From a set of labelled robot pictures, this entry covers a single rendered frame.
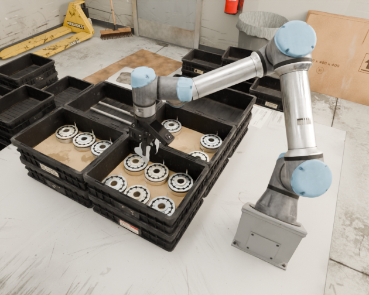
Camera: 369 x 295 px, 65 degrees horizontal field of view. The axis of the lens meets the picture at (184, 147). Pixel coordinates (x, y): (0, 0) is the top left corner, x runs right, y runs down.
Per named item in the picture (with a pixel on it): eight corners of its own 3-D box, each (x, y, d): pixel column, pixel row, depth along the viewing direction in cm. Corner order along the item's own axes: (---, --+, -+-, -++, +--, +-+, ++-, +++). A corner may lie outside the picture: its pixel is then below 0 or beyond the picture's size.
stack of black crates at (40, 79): (44, 95, 289) (30, 52, 259) (67, 104, 279) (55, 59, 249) (10, 116, 262) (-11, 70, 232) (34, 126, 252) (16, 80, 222)
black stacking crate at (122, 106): (163, 119, 157) (163, 101, 149) (130, 151, 137) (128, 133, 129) (106, 98, 170) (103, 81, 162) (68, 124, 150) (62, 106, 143)
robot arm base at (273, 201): (290, 219, 112) (299, 195, 112) (299, 227, 97) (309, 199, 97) (253, 204, 115) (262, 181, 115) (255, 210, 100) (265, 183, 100)
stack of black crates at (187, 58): (225, 86, 316) (229, 57, 293) (214, 99, 296) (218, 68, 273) (191, 77, 328) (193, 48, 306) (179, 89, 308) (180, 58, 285)
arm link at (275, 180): (293, 192, 112) (305, 160, 112) (307, 199, 98) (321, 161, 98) (263, 182, 112) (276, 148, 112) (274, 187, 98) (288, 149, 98)
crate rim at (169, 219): (209, 170, 117) (210, 165, 116) (172, 225, 97) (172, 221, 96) (129, 136, 130) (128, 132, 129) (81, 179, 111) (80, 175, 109)
